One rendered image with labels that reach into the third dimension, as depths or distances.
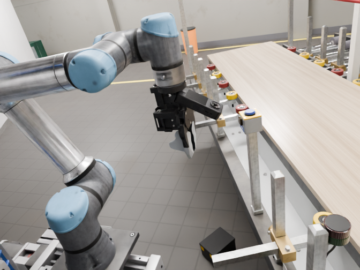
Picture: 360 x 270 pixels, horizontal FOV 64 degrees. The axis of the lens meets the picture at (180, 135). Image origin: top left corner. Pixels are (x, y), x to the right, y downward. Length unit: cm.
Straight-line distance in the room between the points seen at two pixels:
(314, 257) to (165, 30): 66
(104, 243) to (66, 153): 29
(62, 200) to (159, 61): 47
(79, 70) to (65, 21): 842
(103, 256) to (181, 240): 143
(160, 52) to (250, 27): 654
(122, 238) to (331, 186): 82
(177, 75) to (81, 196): 42
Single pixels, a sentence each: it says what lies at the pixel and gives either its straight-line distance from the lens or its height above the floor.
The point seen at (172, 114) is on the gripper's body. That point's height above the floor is 145.
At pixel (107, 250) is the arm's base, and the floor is 108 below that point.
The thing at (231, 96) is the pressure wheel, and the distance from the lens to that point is 212.
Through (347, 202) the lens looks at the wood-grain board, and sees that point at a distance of 125.
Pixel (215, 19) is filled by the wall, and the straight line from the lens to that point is 723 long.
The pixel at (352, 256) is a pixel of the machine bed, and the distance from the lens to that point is 121.
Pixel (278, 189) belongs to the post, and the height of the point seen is 107.
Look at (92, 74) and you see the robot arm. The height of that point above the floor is 161.
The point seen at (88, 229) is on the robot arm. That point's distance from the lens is 87.
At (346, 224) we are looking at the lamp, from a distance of 84.
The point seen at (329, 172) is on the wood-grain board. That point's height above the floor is 90.
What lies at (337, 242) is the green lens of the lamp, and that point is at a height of 111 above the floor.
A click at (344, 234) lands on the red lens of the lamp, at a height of 114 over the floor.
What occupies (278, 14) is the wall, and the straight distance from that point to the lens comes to 708.
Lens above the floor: 175
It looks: 29 degrees down
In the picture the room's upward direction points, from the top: 12 degrees counter-clockwise
